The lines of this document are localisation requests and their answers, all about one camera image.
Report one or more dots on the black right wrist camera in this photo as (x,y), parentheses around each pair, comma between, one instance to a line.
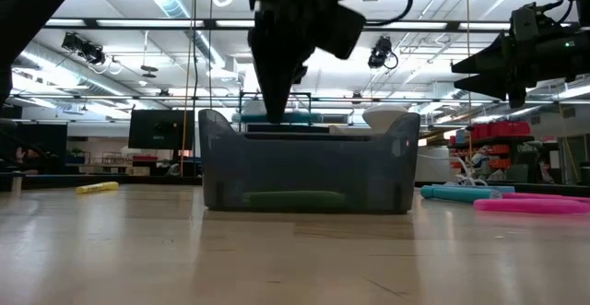
(524,24)

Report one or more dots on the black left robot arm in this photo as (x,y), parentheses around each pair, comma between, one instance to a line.
(27,19)

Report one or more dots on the person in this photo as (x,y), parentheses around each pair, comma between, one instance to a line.
(32,162)

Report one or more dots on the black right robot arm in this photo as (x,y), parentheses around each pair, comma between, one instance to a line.
(576,61)

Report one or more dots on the large black panel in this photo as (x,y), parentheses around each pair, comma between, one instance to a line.
(53,134)

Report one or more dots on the small red storage bin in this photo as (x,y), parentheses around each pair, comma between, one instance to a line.
(480,132)

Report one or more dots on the black cabinet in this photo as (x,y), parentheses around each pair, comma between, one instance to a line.
(286,128)

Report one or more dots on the black overhead rig bar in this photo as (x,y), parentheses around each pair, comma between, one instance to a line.
(451,25)

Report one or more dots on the blue marker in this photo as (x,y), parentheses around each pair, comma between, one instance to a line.
(456,194)
(507,188)

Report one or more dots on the white bucket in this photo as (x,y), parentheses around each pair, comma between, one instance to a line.
(433,167)

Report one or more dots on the white cylindrical container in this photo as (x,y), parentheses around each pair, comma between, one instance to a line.
(252,106)

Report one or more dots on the small grey post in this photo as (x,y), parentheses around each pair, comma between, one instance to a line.
(16,183)

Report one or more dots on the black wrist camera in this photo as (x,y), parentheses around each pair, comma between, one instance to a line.
(524,24)
(343,26)

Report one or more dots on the long black light rail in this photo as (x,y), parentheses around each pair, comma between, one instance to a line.
(138,97)

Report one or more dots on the black computer monitor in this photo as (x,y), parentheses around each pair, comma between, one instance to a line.
(159,130)

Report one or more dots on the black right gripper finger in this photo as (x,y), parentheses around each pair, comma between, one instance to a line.
(493,58)
(488,86)

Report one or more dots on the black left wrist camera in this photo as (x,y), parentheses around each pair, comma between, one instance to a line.
(343,26)

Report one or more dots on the yellow marker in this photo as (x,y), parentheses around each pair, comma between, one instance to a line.
(97,187)

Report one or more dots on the green marker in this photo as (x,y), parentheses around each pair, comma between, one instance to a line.
(295,201)

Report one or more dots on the large red storage bin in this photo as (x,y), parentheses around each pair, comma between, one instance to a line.
(511,129)

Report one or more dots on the black storage shelf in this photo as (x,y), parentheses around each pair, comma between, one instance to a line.
(507,138)

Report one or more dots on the dark translucent plastic bin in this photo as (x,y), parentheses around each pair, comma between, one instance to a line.
(304,167)

